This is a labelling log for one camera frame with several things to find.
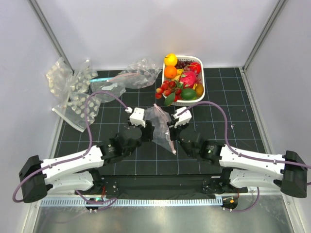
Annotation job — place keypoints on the red lychee bunch with leaves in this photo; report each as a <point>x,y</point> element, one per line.
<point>170,90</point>

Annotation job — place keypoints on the purple grape bunch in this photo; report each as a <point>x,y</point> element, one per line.
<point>181,64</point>

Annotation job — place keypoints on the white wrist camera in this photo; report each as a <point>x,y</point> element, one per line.
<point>136,116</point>
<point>181,117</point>

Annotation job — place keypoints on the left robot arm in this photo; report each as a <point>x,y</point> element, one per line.
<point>39,177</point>

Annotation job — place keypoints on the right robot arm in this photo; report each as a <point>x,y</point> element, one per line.
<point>242,168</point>

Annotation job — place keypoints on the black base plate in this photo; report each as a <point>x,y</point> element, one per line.
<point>162,187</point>

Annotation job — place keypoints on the brown kiwi fruit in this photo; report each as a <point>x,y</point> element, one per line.
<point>199,90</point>

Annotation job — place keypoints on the white perforated plastic basket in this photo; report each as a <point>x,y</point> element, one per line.
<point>200,80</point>

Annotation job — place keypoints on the clear bag white dots back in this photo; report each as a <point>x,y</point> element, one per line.
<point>59,77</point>

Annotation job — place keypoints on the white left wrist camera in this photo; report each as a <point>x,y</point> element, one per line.
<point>136,116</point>

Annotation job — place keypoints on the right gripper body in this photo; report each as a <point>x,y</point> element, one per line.
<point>191,154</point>

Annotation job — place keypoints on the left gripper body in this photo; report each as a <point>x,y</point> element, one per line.
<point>135,147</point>

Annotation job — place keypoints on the pink dragon fruit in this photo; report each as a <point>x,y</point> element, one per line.
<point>188,79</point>

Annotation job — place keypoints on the clear bag blue zipper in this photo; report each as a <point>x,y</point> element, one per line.
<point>102,84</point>

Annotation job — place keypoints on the clear bag white dots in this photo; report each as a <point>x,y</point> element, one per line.
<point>59,77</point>
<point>74,110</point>
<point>80,81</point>

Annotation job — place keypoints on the clear zip bag pink zipper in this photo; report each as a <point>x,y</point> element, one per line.
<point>159,120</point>

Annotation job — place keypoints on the dark green avocado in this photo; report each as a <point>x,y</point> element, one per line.
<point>188,94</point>

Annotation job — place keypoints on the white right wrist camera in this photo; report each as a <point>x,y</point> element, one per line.
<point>181,117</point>

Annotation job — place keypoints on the clear bag white dots front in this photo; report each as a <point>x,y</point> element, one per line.
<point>74,110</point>

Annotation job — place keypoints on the orange fruit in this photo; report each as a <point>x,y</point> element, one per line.
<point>170,72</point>

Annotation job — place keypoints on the crumpled clear bag pink dots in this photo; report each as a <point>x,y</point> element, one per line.
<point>139,74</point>

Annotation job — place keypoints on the red apple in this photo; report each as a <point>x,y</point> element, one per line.
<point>195,67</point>

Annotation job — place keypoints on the clear bag white dots middle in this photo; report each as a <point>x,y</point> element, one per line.
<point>80,81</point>

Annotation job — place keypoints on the white slotted cable duct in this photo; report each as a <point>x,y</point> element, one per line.
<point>79,202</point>

